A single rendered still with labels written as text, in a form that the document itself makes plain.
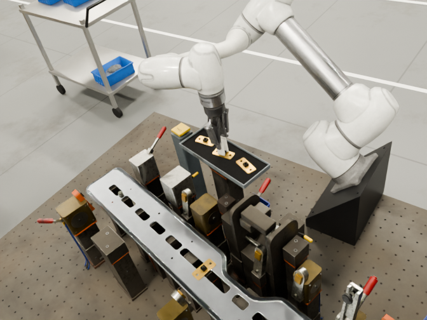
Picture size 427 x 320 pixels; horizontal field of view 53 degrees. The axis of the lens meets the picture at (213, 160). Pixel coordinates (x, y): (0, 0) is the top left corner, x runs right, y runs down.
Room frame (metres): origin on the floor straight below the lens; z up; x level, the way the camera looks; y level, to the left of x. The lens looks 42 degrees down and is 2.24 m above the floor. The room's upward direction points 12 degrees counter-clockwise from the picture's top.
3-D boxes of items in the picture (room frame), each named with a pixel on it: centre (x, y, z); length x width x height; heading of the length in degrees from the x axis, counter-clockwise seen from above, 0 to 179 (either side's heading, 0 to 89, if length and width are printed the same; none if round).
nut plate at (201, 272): (0.83, 0.11, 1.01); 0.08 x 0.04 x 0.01; 124
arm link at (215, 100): (1.21, -0.04, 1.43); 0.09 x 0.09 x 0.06
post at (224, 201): (1.03, -0.01, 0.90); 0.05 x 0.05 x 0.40; 34
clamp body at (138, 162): (1.42, 0.29, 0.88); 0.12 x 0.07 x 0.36; 124
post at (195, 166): (1.42, 0.11, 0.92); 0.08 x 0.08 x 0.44; 34
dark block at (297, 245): (0.77, -0.19, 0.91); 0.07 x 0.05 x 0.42; 124
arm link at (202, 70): (1.22, -0.03, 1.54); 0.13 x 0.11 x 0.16; 69
